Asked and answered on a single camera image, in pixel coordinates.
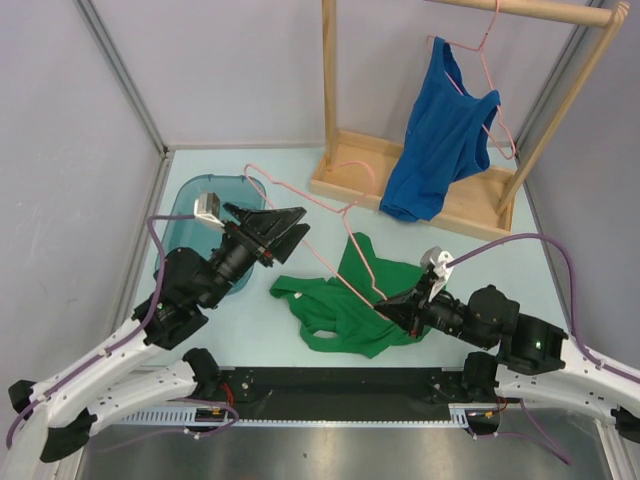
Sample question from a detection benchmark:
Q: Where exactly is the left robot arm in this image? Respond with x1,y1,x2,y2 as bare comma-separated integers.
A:
8,194,310,463

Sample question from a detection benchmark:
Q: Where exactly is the pink wire hanger with blue top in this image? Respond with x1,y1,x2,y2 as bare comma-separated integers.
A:
425,0,517,161

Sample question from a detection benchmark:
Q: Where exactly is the aluminium frame post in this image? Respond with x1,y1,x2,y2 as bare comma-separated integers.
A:
73,0,167,157

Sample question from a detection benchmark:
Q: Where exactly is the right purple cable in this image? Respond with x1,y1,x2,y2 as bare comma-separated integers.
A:
447,232,640,386

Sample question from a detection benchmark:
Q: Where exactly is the teal plastic bin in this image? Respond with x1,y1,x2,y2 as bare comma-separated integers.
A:
156,175,273,312

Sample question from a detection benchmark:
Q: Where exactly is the purple cable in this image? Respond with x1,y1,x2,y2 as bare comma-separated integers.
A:
447,232,640,386
5,213,199,451

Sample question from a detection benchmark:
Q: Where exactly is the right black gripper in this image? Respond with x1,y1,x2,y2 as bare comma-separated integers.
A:
373,274,493,350

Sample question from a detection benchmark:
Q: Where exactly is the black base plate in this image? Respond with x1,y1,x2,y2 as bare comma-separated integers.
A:
210,367,497,423

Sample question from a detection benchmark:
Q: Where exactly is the blue tank top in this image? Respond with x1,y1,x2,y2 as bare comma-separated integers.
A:
379,37,501,222

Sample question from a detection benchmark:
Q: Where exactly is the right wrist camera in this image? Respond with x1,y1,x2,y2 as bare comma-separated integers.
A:
420,246,454,300

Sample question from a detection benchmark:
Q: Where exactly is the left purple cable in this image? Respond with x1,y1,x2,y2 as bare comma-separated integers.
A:
5,213,199,451

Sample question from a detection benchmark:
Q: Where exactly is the green tank top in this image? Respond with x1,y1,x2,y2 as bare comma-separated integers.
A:
270,232,430,359

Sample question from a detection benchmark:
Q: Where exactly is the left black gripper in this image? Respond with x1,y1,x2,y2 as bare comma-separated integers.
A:
198,202,309,309

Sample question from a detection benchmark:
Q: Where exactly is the wooden clothes rack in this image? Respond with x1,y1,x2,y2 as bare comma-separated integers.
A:
310,1,630,240

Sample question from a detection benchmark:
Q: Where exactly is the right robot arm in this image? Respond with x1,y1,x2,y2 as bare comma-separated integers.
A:
374,274,639,442

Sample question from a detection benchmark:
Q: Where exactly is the white cable duct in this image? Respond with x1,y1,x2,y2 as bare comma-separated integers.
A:
89,403,481,429

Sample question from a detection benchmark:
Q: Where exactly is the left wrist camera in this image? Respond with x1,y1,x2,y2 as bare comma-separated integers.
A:
193,192,224,228

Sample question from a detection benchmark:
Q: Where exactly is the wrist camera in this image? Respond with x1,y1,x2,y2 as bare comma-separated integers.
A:
193,192,224,228
420,246,454,300

